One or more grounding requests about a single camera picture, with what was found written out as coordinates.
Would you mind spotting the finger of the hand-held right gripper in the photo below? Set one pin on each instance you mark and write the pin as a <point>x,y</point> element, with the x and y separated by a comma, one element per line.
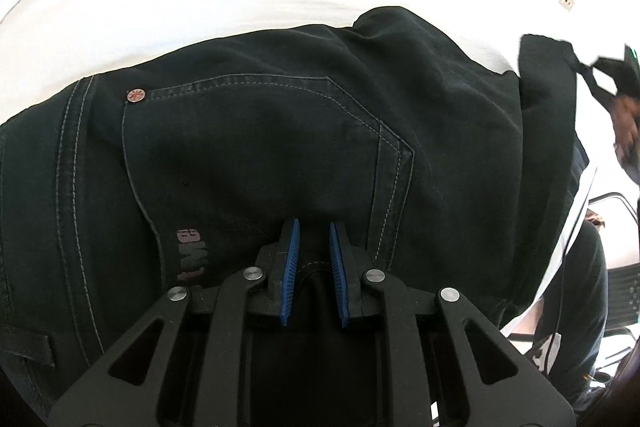
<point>612,77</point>

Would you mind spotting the person's dark trouser leg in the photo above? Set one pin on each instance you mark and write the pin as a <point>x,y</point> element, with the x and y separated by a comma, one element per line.
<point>585,307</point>

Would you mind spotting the black denim pants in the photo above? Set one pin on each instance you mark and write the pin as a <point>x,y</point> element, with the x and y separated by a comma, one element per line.
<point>260,147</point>

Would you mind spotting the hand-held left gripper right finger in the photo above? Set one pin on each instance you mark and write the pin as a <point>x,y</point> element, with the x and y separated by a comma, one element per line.
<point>339,277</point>

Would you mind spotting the person's right hand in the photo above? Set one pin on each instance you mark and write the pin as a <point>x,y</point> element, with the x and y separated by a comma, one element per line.
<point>629,132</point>

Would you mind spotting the black chair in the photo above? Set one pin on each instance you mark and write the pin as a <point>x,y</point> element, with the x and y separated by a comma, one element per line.
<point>625,292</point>

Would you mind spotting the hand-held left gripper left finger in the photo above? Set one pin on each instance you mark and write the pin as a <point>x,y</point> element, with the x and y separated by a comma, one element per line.
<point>289,277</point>

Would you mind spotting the beige wall socket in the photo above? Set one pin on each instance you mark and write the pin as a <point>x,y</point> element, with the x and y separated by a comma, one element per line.
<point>566,1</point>

